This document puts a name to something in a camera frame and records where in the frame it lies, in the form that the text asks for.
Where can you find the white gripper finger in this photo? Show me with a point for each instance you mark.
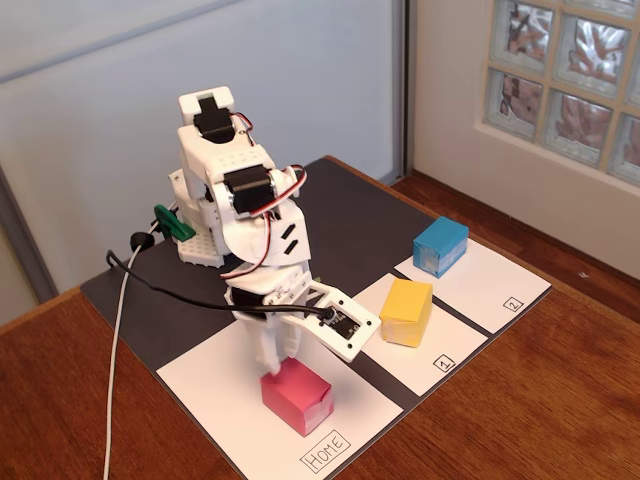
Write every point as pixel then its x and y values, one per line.
pixel 292 340
pixel 267 345

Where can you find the red paper box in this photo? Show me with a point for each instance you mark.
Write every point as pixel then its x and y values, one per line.
pixel 295 395

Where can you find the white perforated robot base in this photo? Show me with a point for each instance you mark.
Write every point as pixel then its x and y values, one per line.
pixel 197 250

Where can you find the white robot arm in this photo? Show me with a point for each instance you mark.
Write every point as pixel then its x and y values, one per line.
pixel 230 165

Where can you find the yellow paper box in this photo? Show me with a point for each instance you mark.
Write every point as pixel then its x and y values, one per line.
pixel 405 305

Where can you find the blue paper box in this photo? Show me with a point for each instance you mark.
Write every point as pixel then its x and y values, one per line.
pixel 440 240

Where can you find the white paper sheet marked HOME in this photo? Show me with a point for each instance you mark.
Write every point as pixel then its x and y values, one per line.
pixel 210 400

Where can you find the black mat with WRO print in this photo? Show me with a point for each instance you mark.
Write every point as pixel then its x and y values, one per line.
pixel 360 225

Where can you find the green table clamp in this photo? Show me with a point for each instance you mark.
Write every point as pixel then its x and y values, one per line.
pixel 172 227

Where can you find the white paper sheet marked 1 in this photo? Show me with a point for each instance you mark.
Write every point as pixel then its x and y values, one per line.
pixel 450 340

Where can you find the white paper sheet marked 2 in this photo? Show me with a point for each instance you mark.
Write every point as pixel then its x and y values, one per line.
pixel 490 285

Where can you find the grey slanted metal profile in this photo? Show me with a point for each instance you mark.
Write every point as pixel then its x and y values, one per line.
pixel 25 240

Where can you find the glass block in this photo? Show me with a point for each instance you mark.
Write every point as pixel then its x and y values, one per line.
pixel 600 5
pixel 592 55
pixel 577 125
pixel 627 150
pixel 522 35
pixel 515 102
pixel 635 85

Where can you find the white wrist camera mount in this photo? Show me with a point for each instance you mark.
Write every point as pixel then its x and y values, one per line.
pixel 345 325

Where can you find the grey metal door frame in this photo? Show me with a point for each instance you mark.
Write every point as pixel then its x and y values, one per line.
pixel 400 75

